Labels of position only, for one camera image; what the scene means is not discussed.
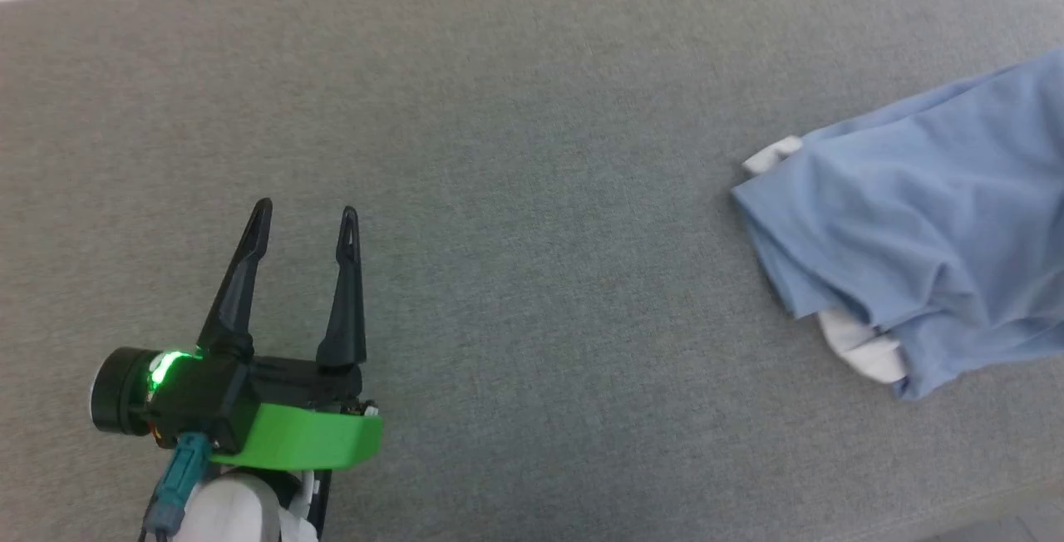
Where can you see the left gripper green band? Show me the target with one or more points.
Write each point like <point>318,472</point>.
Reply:
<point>291,438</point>

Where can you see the light blue white-collared garment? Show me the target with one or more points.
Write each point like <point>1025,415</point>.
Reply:
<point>914,209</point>

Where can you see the grey fabric sofa surface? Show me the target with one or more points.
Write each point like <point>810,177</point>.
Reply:
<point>499,193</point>

